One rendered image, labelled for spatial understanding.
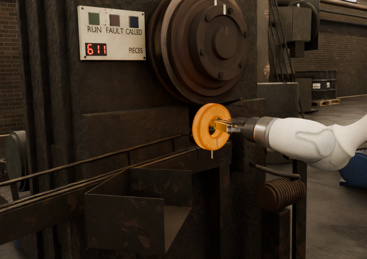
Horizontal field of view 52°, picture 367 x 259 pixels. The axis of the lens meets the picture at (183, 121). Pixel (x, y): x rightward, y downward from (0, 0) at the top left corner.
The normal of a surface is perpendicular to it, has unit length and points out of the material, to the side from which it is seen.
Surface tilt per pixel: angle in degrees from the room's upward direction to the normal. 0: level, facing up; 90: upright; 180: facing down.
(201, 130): 93
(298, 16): 91
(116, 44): 90
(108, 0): 90
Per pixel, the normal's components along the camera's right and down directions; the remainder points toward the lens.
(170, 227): -0.05, -0.98
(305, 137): -0.60, -0.29
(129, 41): 0.64, 0.08
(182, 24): -0.37, -0.20
